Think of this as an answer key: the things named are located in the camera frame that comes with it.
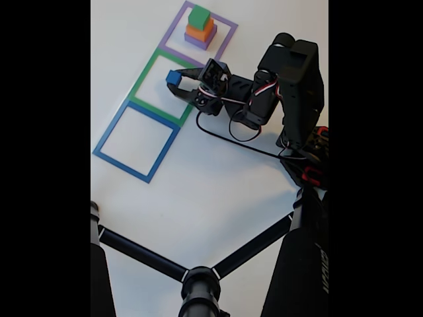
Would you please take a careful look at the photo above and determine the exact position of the orange cube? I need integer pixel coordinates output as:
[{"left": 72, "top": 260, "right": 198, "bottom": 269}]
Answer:
[{"left": 185, "top": 18, "right": 215, "bottom": 42}]

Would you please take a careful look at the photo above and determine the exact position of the green cube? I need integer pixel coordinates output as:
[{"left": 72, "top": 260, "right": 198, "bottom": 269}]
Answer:
[{"left": 187, "top": 4, "right": 212, "bottom": 31}]

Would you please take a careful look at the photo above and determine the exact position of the purple square frame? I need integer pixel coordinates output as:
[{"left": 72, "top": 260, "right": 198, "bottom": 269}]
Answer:
[{"left": 158, "top": 0, "right": 239, "bottom": 73}]

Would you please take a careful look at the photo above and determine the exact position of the blue square frame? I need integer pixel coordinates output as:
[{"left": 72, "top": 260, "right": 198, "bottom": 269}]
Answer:
[{"left": 92, "top": 100, "right": 182, "bottom": 184}]

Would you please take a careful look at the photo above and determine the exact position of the black tripod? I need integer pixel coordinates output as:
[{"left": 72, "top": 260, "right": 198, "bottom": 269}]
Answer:
[{"left": 91, "top": 186, "right": 329, "bottom": 317}]

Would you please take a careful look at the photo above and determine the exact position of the red black table clamp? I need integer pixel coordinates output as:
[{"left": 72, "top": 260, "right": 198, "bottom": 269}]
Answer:
[{"left": 302, "top": 166, "right": 328, "bottom": 186}]

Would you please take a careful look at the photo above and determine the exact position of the gripper camera board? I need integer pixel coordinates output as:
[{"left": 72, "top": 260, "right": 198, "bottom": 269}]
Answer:
[{"left": 199, "top": 58, "right": 231, "bottom": 96}]

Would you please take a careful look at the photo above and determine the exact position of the small blue cube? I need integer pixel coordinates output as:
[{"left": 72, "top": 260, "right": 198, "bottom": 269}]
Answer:
[{"left": 166, "top": 69, "right": 182, "bottom": 86}]

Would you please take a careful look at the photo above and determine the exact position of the red white servo cable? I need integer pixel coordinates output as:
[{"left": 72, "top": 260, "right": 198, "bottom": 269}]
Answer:
[{"left": 198, "top": 74, "right": 282, "bottom": 108}]

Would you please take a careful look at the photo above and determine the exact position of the green square frame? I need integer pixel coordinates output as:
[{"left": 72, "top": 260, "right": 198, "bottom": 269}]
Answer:
[{"left": 127, "top": 47, "right": 212, "bottom": 128}]

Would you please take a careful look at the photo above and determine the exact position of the flat purple block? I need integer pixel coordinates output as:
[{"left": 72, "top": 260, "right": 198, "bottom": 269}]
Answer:
[{"left": 184, "top": 24, "right": 217, "bottom": 51}]

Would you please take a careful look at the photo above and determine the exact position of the black camera cable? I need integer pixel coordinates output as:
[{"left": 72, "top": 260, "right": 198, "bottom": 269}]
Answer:
[{"left": 196, "top": 110, "right": 310, "bottom": 162}]

